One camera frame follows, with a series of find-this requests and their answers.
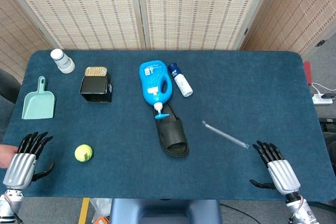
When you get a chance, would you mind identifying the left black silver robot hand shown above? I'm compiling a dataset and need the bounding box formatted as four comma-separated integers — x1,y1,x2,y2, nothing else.
2,131,56,190

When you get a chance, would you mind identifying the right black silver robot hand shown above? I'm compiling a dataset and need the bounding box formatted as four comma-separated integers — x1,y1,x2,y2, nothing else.
249,140,301,196

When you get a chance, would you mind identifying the yellow tennis ball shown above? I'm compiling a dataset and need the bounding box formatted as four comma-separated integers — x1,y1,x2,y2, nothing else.
75,144,93,163

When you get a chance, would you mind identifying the black cardboard box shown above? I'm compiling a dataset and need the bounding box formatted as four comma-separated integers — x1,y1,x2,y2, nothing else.
79,74,113,103

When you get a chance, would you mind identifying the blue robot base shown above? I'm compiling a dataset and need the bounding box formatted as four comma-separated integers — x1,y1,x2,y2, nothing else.
109,198,223,224

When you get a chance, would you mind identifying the person bare forearm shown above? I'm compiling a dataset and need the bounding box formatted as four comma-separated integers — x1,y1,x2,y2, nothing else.
0,145,19,169

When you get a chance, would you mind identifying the black equipment box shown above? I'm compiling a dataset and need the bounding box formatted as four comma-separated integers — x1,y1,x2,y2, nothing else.
319,118,336,133

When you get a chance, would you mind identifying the mint green plastic dustpan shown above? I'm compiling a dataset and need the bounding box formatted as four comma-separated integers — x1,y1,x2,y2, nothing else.
21,76,56,120

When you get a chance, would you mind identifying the clear plastic tube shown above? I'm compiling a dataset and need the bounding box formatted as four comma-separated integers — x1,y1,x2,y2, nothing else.
202,120,249,150

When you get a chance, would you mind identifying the white power strip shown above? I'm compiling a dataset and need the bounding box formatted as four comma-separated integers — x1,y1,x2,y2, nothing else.
311,94,334,105

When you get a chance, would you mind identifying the clear plastic bag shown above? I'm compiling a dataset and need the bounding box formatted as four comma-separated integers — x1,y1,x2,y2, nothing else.
90,198,112,223

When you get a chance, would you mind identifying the dark blue table mat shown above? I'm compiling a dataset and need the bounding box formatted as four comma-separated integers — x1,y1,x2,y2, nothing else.
0,49,336,200

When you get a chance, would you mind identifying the red flat object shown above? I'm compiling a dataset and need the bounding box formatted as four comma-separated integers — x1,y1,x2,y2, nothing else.
303,61,313,85

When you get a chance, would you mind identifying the white pill bottle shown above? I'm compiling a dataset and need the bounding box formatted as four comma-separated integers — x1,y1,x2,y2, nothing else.
50,48,76,74

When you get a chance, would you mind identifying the black rubber slipper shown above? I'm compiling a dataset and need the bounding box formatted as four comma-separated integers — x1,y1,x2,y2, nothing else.
152,102,190,157

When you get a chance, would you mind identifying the woven bamboo screen panel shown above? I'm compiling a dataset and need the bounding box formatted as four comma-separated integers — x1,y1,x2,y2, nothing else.
240,0,336,57
5,0,146,50
135,0,275,51
0,0,53,83

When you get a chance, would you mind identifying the gold sardine tin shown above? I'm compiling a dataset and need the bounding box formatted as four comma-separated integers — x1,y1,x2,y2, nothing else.
84,66,108,78

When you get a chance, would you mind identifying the white spray can blue cap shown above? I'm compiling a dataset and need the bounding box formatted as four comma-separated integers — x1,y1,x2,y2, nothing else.
167,62,194,98

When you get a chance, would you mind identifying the blue detergent pump bottle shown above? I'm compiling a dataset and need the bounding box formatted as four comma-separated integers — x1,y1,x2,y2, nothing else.
139,60,173,120

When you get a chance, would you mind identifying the black floor cable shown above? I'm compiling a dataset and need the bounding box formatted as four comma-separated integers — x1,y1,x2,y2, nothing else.
219,202,263,224

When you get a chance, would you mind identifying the white power cable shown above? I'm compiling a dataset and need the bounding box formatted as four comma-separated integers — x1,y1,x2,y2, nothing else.
311,82,336,96

